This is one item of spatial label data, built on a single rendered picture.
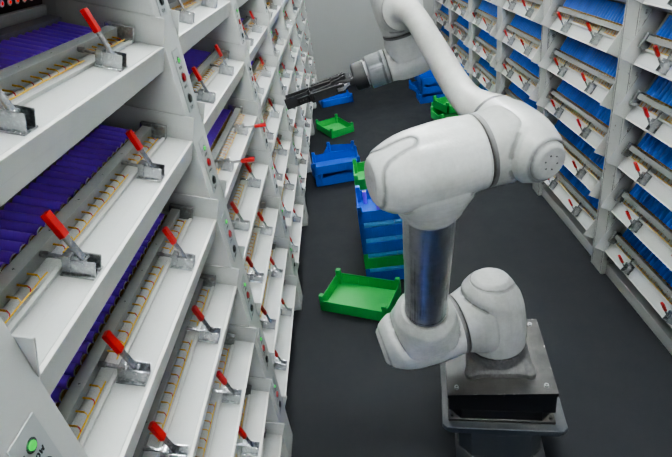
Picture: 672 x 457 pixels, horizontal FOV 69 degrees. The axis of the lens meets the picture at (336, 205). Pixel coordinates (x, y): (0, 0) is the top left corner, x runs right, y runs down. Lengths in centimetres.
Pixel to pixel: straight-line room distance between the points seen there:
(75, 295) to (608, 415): 157
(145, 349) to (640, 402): 152
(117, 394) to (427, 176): 54
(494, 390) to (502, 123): 80
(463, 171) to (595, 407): 119
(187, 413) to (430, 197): 56
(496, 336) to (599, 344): 75
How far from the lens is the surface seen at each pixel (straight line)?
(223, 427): 117
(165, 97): 103
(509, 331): 135
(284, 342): 184
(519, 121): 85
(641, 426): 184
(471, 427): 149
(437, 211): 83
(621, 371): 197
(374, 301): 215
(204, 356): 105
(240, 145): 149
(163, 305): 89
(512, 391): 142
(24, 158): 59
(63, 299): 65
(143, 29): 100
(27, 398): 56
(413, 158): 77
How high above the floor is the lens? 140
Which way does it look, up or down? 29 degrees down
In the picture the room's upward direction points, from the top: 9 degrees counter-clockwise
